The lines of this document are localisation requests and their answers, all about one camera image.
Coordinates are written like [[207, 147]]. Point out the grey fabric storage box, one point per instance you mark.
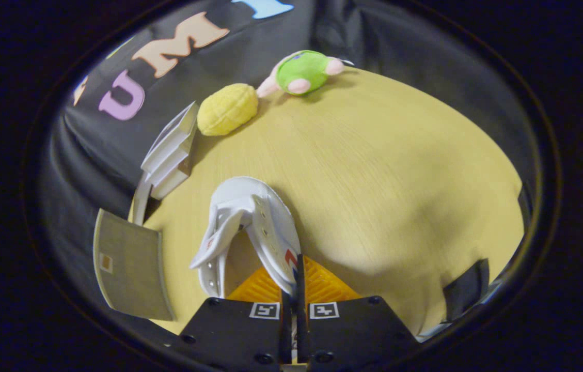
[[131, 268]]

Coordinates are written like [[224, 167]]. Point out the dark flat object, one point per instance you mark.
[[467, 289]]

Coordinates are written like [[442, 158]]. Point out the pink and green plush toy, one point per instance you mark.
[[304, 72]]

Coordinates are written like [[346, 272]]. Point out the black backdrop cloth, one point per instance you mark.
[[115, 144]]

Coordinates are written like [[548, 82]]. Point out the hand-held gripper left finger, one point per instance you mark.
[[234, 336]]

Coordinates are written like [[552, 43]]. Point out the white canvas shoe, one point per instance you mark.
[[270, 232]]

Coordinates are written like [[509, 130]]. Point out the yellow round plush toy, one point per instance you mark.
[[226, 109]]

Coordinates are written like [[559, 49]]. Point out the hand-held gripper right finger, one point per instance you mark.
[[353, 330]]

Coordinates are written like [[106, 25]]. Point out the white book with portrait cover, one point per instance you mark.
[[175, 137]]

